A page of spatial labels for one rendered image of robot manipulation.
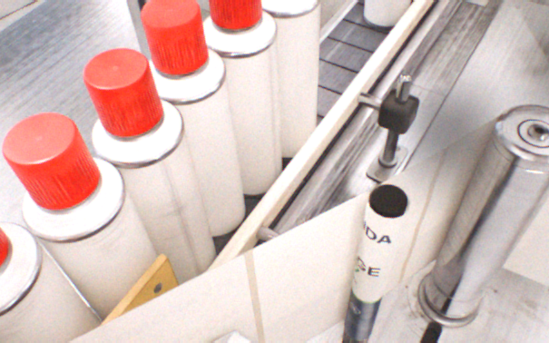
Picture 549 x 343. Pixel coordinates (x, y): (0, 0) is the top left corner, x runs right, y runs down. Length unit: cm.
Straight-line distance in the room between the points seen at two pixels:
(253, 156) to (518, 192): 21
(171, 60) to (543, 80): 41
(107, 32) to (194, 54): 46
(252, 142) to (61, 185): 18
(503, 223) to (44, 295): 23
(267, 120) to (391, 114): 14
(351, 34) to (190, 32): 35
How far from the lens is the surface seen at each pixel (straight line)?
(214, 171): 36
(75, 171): 25
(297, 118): 44
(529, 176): 27
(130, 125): 27
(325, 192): 49
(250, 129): 38
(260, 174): 43
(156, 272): 31
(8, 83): 72
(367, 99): 49
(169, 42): 29
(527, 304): 44
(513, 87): 59
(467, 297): 37
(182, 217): 33
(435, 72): 66
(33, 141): 25
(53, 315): 29
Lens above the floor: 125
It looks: 52 degrees down
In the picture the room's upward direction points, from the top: 4 degrees counter-clockwise
